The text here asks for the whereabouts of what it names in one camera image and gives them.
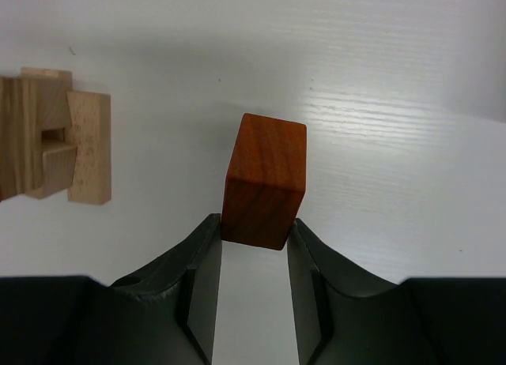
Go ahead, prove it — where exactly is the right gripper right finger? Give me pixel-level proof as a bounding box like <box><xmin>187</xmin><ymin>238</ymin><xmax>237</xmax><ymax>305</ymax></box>
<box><xmin>288</xmin><ymin>220</ymin><xmax>403</xmax><ymax>364</ymax></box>

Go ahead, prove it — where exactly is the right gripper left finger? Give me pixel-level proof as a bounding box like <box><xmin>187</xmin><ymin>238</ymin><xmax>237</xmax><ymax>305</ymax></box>
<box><xmin>98</xmin><ymin>213</ymin><xmax>221</xmax><ymax>364</ymax></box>

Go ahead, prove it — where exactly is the dark red wedge block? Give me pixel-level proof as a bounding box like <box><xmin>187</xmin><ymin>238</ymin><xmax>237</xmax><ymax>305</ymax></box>
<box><xmin>221</xmin><ymin>114</ymin><xmax>307</xmax><ymax>250</ymax></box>

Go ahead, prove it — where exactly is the wood cube with letter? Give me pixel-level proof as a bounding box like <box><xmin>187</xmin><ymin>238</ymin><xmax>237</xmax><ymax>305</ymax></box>
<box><xmin>25</xmin><ymin>129</ymin><xmax>77</xmax><ymax>199</ymax></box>

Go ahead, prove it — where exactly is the small light wood cube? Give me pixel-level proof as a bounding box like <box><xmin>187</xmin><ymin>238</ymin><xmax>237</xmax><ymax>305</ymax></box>
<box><xmin>21</xmin><ymin>67</ymin><xmax>73</xmax><ymax>131</ymax></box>

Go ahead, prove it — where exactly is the striped plywood block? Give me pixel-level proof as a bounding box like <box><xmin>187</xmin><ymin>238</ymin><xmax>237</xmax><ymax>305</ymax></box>
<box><xmin>1</xmin><ymin>77</ymin><xmax>43</xmax><ymax>201</ymax></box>

